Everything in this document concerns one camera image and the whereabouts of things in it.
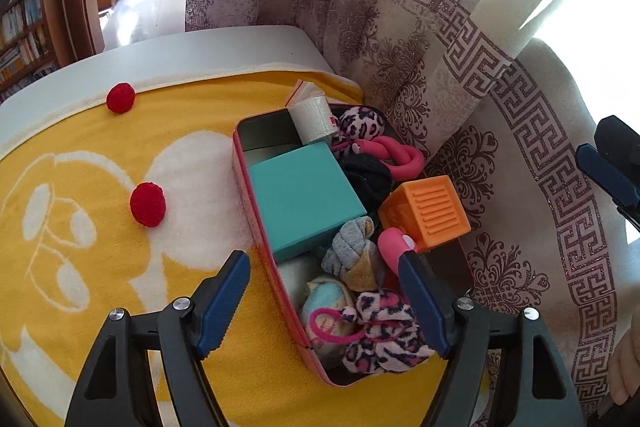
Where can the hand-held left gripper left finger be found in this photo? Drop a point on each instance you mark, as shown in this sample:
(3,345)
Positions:
(222,307)

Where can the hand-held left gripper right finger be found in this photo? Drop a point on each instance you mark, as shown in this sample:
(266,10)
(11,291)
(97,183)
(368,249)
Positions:
(425,307)

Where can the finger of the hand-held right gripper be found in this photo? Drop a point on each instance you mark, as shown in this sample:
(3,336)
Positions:
(620,137)
(610,177)

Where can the leopard print sock ball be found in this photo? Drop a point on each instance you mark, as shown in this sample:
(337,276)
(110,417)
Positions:
(385,304)
(385,352)
(362,122)

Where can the pink bendy toy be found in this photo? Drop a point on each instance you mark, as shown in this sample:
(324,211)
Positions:
(392,252)
(400,157)

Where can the orange ridged cube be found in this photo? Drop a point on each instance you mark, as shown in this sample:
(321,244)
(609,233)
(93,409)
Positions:
(430,212)

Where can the grey sock ball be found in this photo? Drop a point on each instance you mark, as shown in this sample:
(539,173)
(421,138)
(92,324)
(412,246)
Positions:
(345,247)

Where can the pastel sock ball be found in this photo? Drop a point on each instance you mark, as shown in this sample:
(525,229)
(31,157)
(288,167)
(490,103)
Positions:
(325,297)

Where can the large teal box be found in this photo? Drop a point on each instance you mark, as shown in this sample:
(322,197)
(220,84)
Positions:
(305,197)

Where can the black sock ball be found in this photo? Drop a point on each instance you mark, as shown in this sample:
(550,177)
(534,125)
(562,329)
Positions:
(367,179)

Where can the red tin container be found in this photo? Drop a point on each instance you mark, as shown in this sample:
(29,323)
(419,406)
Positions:
(265,132)

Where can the white tape roll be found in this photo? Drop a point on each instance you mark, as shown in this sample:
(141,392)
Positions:
(312,119)

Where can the person's right hand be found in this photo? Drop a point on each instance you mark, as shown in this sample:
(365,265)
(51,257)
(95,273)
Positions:
(627,377)

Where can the yellow printed towel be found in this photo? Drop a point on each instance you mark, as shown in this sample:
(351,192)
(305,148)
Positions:
(200,207)

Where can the red pompom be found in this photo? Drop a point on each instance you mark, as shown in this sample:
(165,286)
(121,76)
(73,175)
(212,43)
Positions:
(147,204)
(121,98)

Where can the patterned sheer curtain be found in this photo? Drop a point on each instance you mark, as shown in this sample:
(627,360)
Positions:
(400,32)

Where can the rows of books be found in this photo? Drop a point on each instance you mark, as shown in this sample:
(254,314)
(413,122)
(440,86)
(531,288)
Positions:
(22,37)

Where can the wooden bookshelf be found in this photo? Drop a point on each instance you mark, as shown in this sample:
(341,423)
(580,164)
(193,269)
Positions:
(50,7)

